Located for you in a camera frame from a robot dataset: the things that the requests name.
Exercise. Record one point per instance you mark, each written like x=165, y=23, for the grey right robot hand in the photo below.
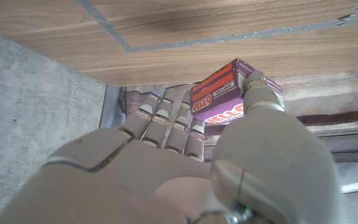
x=120, y=186

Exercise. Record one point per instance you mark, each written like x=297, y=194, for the purple Jell-O box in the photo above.
x=216, y=93

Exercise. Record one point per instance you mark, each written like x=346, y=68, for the printed sofa room backdrop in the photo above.
x=337, y=93

